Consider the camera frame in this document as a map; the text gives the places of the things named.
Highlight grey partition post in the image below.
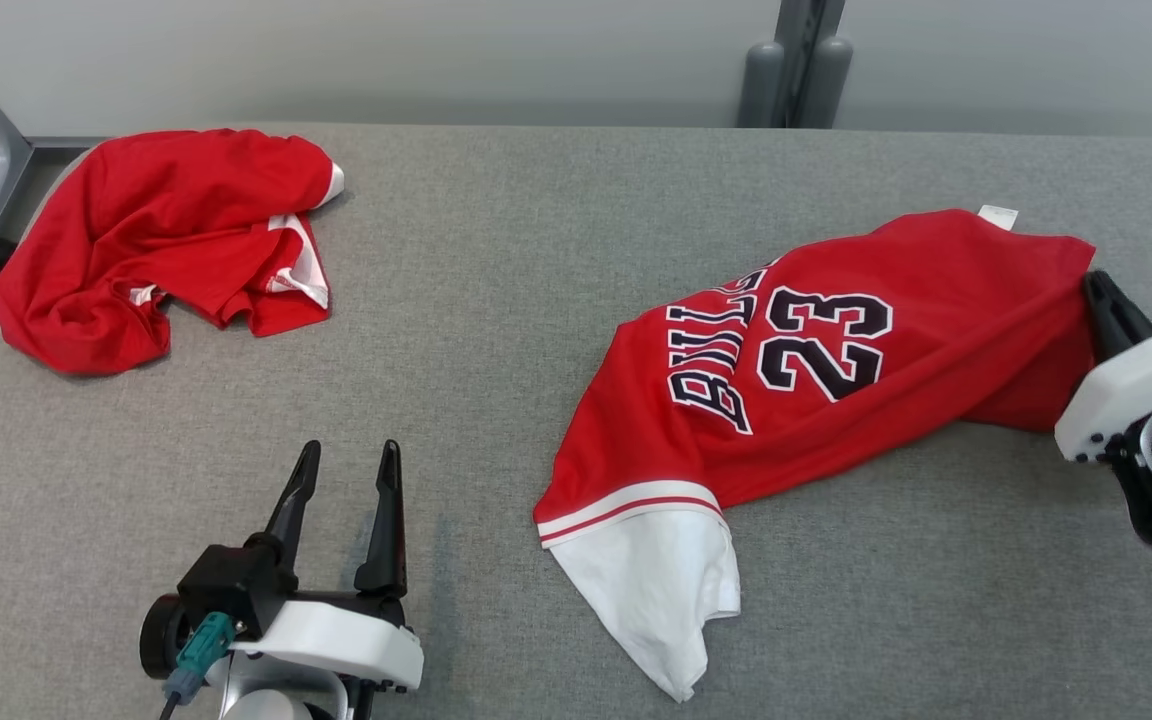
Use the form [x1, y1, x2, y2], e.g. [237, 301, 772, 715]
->
[738, 0, 854, 129]

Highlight teal left camera cable connector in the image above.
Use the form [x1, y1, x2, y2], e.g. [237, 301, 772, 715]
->
[158, 612, 237, 720]

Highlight red Bulls basketball jersey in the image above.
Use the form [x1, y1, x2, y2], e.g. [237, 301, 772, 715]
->
[534, 205, 1099, 703]

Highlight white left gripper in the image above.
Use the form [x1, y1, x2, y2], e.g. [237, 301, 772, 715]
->
[141, 440, 425, 693]

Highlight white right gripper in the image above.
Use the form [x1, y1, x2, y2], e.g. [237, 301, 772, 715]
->
[1054, 269, 1152, 547]

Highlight red shorts with white stripes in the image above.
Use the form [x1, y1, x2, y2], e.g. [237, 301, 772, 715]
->
[0, 128, 345, 376]

